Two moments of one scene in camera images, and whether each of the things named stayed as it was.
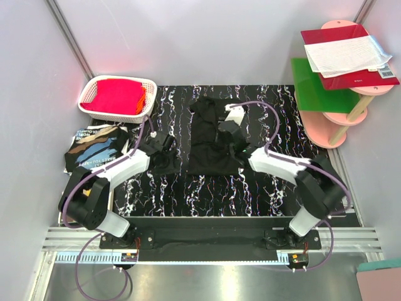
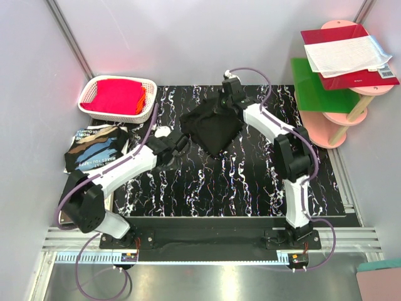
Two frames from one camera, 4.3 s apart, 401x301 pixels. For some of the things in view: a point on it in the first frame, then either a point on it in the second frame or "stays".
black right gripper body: (230, 129) to (223, 102)
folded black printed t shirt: (94, 145) stays
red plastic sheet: (379, 76) stays
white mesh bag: (338, 57) stays
